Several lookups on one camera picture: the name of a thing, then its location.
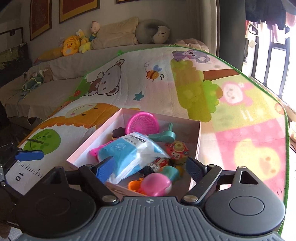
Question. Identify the pink cardboard box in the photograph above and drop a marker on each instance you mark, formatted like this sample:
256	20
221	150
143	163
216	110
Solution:
187	131

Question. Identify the grey neck pillow bear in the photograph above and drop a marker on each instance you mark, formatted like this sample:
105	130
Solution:
152	31

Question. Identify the blue white tissue pack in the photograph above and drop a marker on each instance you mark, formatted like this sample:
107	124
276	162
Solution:
131	153

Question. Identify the framed wall picture left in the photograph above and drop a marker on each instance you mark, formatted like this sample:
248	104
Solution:
40	17

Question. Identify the yellow chick plush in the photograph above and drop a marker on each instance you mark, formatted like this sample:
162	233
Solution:
71	46

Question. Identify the pink teal squirt toy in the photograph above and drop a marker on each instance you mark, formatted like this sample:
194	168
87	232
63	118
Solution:
157	184

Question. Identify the framed wall picture middle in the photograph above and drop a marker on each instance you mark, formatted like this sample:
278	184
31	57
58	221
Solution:
69	9

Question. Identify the beige cushion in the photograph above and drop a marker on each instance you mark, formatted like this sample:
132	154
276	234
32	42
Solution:
116	34

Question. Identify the beige covered sofa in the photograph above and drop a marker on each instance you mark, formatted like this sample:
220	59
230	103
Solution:
85	90

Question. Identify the green toy crank handle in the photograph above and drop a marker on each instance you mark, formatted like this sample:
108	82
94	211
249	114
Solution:
167	136

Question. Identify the small white yogurt bottle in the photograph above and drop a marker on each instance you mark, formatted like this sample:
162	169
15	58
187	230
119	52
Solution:
155	166

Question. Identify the red toy camera keychain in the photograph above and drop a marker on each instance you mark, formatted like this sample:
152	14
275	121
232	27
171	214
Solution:
177	151

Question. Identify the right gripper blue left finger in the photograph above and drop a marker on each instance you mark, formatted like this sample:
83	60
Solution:
93	181

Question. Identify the small doll plush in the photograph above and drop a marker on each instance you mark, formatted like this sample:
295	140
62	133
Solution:
95	27

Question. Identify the pink yellow toy cake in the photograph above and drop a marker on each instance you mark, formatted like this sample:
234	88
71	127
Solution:
117	133

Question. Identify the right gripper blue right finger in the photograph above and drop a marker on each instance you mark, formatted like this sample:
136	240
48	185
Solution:
205	178

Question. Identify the colourful cartoon play mat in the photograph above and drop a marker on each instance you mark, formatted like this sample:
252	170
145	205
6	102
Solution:
241	123

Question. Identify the pink plastic toy basket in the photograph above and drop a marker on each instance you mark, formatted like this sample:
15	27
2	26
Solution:
142	122

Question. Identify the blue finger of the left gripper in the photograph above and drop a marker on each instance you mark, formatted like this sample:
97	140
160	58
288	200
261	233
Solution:
29	155

